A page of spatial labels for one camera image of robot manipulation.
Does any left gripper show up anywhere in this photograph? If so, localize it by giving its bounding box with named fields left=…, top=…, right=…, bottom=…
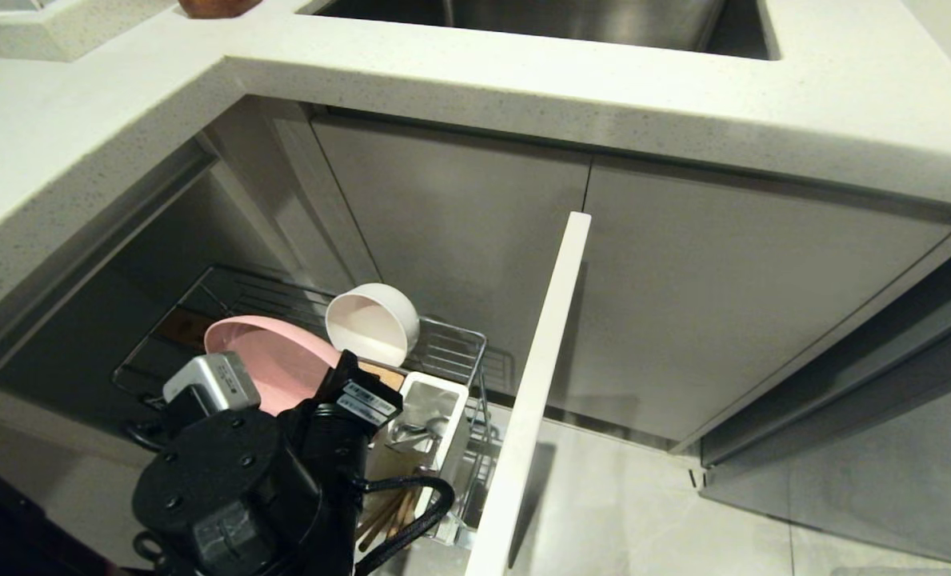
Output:
left=282, top=350, right=405, bottom=514

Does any white pull-out front panel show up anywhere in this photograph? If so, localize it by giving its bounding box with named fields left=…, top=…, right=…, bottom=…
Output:
left=462, top=211, right=593, bottom=576

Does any metal spoon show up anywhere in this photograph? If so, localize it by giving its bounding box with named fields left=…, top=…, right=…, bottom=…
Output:
left=387, top=404, right=444, bottom=458

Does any brown wooden board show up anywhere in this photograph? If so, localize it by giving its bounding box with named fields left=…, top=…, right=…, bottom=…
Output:
left=358, top=360, right=406, bottom=393

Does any wooden chopstick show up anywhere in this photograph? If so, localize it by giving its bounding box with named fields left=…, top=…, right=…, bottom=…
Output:
left=355, top=488, right=412, bottom=545
left=359, top=490, right=422, bottom=553

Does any pink plate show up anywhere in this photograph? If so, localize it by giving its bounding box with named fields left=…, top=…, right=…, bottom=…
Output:
left=204, top=314, right=343, bottom=415

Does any white utensil holder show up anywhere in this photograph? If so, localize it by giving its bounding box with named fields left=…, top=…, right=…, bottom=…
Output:
left=362, top=371, right=473, bottom=546

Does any white bowl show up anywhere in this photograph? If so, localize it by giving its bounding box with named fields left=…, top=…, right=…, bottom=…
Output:
left=325, top=282, right=421, bottom=368

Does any brown wooden object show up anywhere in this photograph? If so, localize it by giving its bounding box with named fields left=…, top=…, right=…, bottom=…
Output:
left=177, top=0, right=265, bottom=19

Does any stainless steel sink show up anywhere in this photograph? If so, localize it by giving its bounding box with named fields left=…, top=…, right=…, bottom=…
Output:
left=298, top=0, right=781, bottom=62

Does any dark grey cabinet door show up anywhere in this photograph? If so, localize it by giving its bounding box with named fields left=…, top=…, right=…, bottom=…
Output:
left=697, top=240, right=951, bottom=567

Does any black cable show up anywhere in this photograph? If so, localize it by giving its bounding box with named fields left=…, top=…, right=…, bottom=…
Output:
left=346, top=475, right=457, bottom=576

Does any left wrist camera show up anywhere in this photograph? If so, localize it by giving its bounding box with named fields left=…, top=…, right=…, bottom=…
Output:
left=162, top=351, right=262, bottom=418

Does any wire pull-out dish rack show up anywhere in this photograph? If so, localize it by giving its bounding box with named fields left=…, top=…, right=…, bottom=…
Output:
left=111, top=264, right=517, bottom=554

